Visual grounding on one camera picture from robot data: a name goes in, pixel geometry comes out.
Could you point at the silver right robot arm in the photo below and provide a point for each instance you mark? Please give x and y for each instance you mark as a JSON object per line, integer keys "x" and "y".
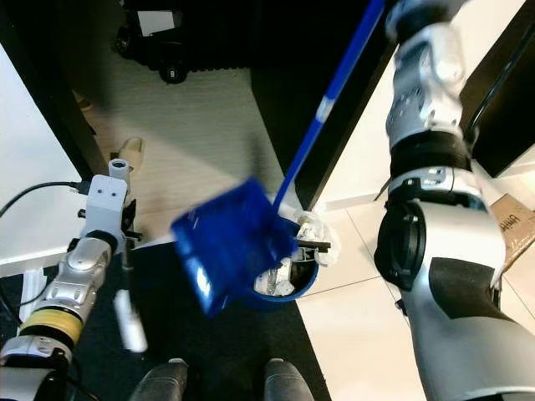
{"x": 426, "y": 92}

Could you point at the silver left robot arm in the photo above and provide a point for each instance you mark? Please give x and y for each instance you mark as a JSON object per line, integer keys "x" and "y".
{"x": 79, "y": 284}

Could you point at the white floor trim strip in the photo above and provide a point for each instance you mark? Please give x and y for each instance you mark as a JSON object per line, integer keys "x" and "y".
{"x": 27, "y": 301}

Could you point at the black floor mat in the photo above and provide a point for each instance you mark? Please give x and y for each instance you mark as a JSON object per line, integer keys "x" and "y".
{"x": 217, "y": 342}

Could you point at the beige slipper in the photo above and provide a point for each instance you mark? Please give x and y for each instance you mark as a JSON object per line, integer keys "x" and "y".
{"x": 82, "y": 103}
{"x": 131, "y": 153}

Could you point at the grey left robot foot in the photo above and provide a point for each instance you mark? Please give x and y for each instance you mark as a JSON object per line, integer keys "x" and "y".
{"x": 160, "y": 383}

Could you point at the grey robot foot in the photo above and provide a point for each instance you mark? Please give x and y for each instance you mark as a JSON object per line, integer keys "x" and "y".
{"x": 288, "y": 383}
{"x": 160, "y": 383}

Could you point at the blue round waste bin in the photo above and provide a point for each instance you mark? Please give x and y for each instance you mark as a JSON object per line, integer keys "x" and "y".
{"x": 288, "y": 302}

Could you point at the black wheeled base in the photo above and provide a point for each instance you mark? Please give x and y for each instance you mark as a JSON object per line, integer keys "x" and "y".
{"x": 201, "y": 42}

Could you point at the white paper sheet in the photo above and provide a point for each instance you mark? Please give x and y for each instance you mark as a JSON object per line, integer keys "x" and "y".
{"x": 155, "y": 21}

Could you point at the black tall cabinet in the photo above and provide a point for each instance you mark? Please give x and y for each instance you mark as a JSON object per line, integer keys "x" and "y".
{"x": 301, "y": 83}

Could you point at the grey right robot foot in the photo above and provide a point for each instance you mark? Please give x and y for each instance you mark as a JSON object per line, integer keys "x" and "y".
{"x": 288, "y": 383}

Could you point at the brown cardboard box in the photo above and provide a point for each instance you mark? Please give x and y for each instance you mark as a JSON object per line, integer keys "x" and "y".
{"x": 514, "y": 225}

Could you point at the dark low furniture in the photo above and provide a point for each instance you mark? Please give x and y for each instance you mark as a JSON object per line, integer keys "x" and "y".
{"x": 506, "y": 92}

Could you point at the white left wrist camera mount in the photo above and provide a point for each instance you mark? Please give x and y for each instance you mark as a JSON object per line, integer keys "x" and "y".
{"x": 107, "y": 200}

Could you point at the black door frame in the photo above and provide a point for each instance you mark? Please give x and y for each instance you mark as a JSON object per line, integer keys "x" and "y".
{"x": 42, "y": 75}

